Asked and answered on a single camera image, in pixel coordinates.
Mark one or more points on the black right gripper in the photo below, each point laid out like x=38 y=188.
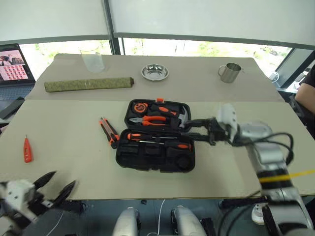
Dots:
x=217 y=132

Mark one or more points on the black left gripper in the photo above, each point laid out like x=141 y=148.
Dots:
x=39 y=200

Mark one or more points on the small red voltage tester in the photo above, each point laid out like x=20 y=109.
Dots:
x=27 y=151

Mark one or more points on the black plastic tool case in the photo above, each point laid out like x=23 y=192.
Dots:
x=152 y=157

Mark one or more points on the orange black utility knife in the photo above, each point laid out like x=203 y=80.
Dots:
x=108 y=131

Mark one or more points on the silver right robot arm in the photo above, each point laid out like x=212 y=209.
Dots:
x=268 y=157

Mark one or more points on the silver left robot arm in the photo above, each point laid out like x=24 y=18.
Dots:
x=7 y=228

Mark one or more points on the silver claw hammer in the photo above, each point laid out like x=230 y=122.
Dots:
x=184 y=113

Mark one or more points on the orange black tape measure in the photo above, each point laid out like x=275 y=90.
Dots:
x=140 y=107

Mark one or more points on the shallow steel bowl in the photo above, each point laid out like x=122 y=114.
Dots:
x=155 y=72

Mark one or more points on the silver left robot leg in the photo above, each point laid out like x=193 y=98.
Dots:
x=126 y=221

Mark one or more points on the silver robot leg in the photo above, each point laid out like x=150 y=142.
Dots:
x=126 y=221
x=185 y=221

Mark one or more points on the flat black notebook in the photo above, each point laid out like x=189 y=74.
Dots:
x=11 y=108

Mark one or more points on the small black clip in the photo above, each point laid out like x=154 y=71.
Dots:
x=143 y=202

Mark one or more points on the silver right robot leg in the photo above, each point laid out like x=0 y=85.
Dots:
x=185 y=221

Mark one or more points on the small white charger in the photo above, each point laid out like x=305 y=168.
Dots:
x=274 y=76

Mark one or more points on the white shoe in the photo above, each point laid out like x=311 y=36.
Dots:
x=258 y=215

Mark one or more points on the rolled green mat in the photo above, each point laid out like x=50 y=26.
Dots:
x=88 y=84

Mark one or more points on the white roller blind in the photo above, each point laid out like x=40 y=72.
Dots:
x=209 y=17
x=49 y=17

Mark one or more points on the person in black shirt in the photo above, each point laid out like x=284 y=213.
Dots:
x=306 y=94

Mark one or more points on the dark computer monitor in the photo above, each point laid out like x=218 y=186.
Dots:
x=292 y=66

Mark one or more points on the clear plastic cup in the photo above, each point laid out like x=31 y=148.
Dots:
x=93 y=62

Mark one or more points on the open laptop computer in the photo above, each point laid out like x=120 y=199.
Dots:
x=12 y=66

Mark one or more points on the black table support bracket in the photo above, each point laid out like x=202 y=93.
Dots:
x=73 y=206
x=241 y=202

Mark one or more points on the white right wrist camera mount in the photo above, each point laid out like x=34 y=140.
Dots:
x=227 y=115

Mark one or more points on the dark window post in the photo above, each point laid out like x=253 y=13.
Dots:
x=113 y=24

